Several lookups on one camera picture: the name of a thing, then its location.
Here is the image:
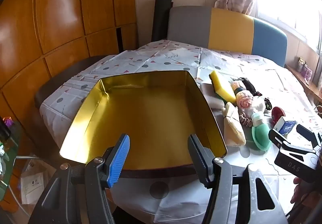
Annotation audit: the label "blue white tissue packet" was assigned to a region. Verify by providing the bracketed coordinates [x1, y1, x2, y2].
[273, 116, 297, 135]

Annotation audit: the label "grey yellow blue bench backrest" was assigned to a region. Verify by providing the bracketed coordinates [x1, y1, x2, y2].
[167, 6, 288, 68]

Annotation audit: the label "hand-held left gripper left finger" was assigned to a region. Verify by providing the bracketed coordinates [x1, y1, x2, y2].
[28, 134, 130, 224]

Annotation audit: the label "red fluffy brush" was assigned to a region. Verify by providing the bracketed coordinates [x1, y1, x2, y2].
[271, 106, 286, 125]

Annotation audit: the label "person's right hand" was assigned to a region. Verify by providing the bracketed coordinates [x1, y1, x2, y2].
[292, 176, 311, 204]

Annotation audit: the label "papers on floor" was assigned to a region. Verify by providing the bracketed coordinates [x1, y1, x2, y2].
[20, 156, 51, 205]

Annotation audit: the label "yellow sponge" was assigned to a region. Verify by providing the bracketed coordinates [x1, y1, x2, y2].
[210, 70, 237, 103]

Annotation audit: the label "white pack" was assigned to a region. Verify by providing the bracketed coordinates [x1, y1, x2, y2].
[252, 97, 266, 114]

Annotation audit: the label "black wig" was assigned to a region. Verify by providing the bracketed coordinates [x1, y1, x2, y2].
[229, 77, 262, 96]

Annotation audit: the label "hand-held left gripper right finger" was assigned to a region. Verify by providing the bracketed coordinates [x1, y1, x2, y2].
[187, 134, 288, 224]

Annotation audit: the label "white foam block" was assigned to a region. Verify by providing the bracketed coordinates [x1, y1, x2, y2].
[200, 83, 225, 109]

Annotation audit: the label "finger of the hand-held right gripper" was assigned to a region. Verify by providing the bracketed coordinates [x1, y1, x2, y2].
[269, 128, 312, 154]
[296, 124, 322, 149]

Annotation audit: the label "pink satin scrunchie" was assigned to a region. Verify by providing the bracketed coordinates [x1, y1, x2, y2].
[238, 113, 253, 128]

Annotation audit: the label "patterned white tablecloth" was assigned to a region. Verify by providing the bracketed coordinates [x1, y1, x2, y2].
[40, 40, 320, 224]

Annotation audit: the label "purple boxes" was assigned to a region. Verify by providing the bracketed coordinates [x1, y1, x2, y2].
[298, 57, 313, 84]

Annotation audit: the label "wooden window sill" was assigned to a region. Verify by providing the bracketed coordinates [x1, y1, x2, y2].
[285, 63, 322, 104]

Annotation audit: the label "gold tin box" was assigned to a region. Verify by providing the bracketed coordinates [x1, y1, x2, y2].
[60, 70, 227, 171]

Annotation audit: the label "white glove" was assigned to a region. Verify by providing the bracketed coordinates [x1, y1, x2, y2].
[0, 142, 6, 173]

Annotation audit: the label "glass side table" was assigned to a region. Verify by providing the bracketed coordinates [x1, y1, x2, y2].
[0, 118, 23, 202]

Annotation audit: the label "black rolled mat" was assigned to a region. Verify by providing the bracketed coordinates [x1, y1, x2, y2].
[151, 0, 173, 42]

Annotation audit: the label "green silicone bottle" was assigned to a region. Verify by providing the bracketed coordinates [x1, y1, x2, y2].
[251, 111, 271, 151]

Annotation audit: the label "pink towel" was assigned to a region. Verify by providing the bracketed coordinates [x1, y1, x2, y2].
[231, 81, 254, 109]

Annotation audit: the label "wooden wardrobe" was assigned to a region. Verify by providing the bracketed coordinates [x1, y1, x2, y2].
[0, 0, 139, 124]

